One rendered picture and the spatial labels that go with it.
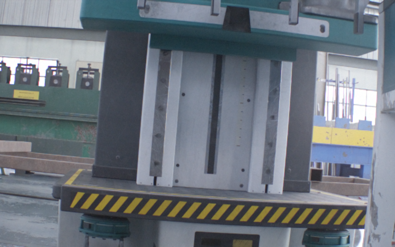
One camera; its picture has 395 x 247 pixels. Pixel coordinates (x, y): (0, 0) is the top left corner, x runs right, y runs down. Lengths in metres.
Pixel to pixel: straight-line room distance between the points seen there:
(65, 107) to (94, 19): 5.97
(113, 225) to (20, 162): 2.10
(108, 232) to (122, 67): 0.54
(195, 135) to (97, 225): 0.41
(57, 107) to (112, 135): 5.64
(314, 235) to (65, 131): 4.25
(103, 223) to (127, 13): 0.43
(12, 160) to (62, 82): 4.10
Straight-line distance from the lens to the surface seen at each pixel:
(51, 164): 3.65
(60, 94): 7.62
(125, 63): 2.00
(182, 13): 1.66
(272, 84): 1.87
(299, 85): 2.05
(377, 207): 1.52
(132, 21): 1.65
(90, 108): 7.61
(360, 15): 1.50
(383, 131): 1.52
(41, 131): 5.80
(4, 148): 4.22
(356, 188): 3.72
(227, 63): 1.90
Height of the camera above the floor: 0.41
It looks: 2 degrees up
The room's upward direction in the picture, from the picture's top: 5 degrees clockwise
